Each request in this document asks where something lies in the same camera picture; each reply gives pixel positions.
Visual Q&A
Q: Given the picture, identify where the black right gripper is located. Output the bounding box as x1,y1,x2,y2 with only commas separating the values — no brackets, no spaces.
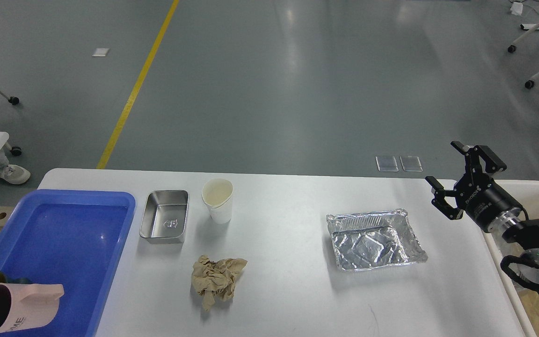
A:
425,141,523,233

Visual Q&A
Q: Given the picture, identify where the stainless steel rectangular container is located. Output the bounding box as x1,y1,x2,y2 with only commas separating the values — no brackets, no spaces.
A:
139,190,189,244

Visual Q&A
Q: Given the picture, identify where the pink ceramic mug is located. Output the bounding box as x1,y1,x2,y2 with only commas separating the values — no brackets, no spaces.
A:
0,282,65,333

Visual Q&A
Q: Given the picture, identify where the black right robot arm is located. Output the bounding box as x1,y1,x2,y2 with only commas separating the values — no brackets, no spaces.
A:
425,141,539,295

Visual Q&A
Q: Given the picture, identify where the right clear floor plate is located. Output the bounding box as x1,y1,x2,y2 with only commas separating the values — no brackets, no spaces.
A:
399,155,423,172

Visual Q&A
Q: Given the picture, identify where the clear floor plate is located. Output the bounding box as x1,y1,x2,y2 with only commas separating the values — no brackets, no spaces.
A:
399,155,423,172
376,155,400,172

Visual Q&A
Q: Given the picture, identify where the left clear floor plate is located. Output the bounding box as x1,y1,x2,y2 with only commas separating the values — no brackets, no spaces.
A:
376,155,400,172

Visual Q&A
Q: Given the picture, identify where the aluminium foil tray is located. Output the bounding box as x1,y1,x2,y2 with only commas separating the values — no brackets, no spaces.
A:
326,208,428,272

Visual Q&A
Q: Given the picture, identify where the white paper cup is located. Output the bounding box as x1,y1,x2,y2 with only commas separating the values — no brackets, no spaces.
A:
201,178,233,224

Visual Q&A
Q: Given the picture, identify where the crumpled brown paper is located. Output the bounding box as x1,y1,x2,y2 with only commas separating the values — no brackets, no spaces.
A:
191,255,248,312

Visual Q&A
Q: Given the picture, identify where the white paper on floor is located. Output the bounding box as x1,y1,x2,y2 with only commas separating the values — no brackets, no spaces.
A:
92,48,110,58

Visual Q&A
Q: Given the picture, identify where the blue plastic tray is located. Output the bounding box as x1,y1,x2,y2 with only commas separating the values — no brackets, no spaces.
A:
0,190,136,337

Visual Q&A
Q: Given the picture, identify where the white sneaker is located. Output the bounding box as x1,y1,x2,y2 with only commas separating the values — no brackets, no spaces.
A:
0,164,31,185

